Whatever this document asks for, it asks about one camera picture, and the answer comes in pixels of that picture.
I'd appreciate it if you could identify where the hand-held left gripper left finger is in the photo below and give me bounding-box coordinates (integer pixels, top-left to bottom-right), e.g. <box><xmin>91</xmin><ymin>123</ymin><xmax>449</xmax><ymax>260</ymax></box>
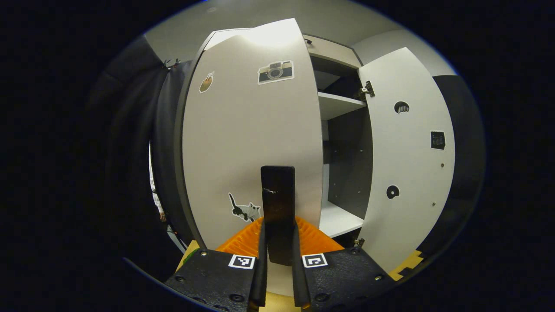
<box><xmin>164</xmin><ymin>217</ymin><xmax>269</xmax><ymax>312</ymax></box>

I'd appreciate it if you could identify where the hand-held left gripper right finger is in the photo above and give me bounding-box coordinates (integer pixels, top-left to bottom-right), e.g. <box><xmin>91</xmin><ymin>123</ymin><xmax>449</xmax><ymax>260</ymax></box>
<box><xmin>291</xmin><ymin>216</ymin><xmax>396</xmax><ymax>312</ymax></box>

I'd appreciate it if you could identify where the white cabinet door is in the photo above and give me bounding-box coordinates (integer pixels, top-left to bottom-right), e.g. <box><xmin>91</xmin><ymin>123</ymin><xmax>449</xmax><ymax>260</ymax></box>
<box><xmin>358</xmin><ymin>47</ymin><xmax>456</xmax><ymax>273</ymax></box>
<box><xmin>181</xmin><ymin>18</ymin><xmax>324</xmax><ymax>296</ymax></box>

